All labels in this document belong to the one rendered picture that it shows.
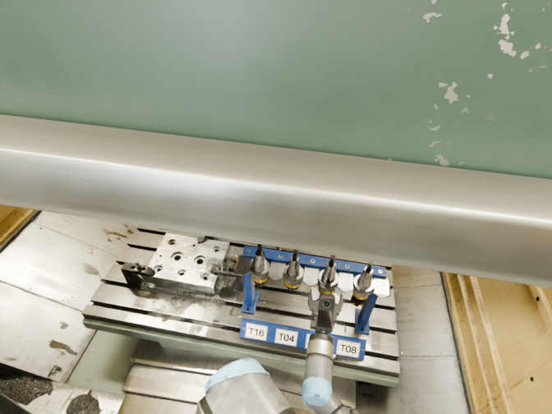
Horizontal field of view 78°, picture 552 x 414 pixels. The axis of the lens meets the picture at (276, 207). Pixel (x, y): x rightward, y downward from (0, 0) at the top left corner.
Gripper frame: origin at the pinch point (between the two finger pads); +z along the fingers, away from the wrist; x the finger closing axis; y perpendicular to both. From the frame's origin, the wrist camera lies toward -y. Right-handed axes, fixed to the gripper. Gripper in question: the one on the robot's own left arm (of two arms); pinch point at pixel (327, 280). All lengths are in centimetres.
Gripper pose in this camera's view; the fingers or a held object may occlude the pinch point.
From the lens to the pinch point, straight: 114.2
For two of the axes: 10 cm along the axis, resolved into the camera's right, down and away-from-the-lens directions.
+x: 9.8, 1.4, -1.1
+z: 1.8, -7.0, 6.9
